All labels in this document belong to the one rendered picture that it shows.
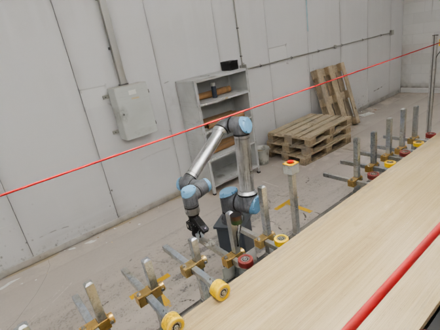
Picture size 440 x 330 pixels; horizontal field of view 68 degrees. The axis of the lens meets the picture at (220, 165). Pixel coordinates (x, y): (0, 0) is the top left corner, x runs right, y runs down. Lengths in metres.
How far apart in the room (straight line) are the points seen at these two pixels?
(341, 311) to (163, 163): 3.40
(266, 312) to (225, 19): 4.18
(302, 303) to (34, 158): 3.16
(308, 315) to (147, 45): 3.57
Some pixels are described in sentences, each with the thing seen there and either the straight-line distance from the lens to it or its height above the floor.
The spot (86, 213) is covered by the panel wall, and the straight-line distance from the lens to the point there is 4.24.
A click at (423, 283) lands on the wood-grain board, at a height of 0.90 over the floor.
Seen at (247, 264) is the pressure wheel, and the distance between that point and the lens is 1.74.
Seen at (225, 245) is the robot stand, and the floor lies 0.42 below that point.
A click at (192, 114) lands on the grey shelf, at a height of 1.12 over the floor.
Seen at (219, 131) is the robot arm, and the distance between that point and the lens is 2.31.
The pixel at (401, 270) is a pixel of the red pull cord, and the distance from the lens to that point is 0.37.
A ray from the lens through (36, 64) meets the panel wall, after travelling 3.90.
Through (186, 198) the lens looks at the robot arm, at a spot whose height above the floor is 1.16.
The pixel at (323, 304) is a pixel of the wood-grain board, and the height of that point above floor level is 0.90.
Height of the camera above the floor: 1.98
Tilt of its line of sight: 21 degrees down
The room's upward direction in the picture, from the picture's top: 10 degrees counter-clockwise
